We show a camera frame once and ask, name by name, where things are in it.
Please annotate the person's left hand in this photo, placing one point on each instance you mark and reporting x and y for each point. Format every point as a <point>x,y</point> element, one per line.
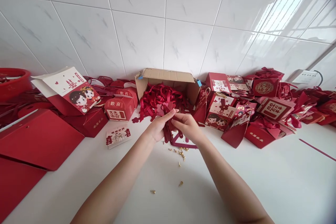
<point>156,127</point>

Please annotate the person's right hand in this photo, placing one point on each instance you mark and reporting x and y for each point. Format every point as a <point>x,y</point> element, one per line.
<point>189,127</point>

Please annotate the person's right thumb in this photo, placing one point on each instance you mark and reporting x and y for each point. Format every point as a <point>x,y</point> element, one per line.
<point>182,115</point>

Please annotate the person's left thumb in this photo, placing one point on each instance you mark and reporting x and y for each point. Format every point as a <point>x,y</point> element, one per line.
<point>169,114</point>

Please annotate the person's right index finger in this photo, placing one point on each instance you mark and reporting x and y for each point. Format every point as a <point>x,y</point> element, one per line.
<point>178,121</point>

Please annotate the person's left fingers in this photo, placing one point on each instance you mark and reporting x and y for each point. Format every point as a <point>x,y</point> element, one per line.
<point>162,135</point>

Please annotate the person's right fingers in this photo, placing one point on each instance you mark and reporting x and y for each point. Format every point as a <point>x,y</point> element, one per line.
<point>182,130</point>

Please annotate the pile of gold brads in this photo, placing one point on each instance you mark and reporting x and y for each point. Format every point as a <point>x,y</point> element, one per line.
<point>181,153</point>

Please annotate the pile of red satin ribbons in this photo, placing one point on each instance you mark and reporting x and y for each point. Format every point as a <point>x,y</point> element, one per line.
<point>155,95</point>

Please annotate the red cartoon couple gift box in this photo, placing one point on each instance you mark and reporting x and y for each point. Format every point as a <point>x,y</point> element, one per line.
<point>219,115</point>

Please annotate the open brown cardboard box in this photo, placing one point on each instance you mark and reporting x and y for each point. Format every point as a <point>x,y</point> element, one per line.
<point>168,75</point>

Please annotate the flat white red card box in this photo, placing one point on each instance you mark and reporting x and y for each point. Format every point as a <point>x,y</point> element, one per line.
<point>117,138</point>

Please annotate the small red white house box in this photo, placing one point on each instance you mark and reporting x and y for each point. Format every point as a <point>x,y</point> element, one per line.
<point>121,108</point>

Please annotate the red box with white label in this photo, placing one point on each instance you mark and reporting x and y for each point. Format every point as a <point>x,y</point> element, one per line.
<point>219,81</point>

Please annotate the red wedge-shaped gift box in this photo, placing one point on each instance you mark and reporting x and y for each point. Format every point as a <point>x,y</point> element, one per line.
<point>235,136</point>

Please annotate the dark red gold-lettered box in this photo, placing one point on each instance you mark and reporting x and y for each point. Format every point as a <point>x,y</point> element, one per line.
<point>90,124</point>

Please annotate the red ribboned gold-lettered box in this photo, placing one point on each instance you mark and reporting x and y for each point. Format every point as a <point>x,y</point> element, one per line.
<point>261,136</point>

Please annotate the red box gold square print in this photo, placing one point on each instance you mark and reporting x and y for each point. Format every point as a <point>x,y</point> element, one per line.
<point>265,86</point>

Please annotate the pink red big character box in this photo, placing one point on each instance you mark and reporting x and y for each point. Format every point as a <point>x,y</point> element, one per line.
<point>274,108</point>

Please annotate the large white red cartoon box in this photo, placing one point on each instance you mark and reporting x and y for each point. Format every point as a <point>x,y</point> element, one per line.
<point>65,90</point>

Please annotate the large flat red folded box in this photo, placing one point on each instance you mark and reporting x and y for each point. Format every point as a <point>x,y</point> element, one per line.
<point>34,140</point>

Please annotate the heap of red ribboned boxes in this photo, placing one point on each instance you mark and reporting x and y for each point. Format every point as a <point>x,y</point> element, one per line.
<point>315,106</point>

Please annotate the thin red paper strip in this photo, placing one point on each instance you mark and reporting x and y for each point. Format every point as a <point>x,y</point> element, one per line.
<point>317,150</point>

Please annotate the red plastic basin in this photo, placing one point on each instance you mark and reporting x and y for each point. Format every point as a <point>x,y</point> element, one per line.
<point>11,82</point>

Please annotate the white wall socket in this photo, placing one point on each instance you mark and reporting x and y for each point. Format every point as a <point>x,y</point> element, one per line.
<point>302,76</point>

